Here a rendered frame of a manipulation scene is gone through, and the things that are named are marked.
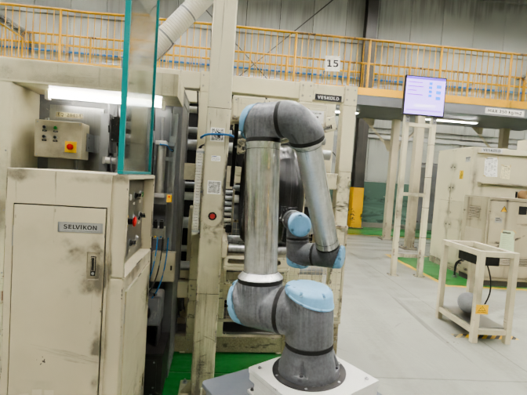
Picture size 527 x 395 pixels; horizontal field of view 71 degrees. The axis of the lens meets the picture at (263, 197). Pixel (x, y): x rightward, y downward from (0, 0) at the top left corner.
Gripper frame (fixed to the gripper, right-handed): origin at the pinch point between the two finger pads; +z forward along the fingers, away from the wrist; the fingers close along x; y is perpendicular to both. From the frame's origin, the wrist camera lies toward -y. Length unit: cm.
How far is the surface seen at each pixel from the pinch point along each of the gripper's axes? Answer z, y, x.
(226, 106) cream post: 29, 57, 31
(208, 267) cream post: 29, -33, 35
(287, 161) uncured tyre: 14.6, 28.8, -2.4
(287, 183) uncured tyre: 8.6, 17.4, -2.1
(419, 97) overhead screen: 324, 148, -241
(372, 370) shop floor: 64, -110, -82
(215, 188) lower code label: 29.0, 11.9, 34.2
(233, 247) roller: 21.4, -18.9, 22.6
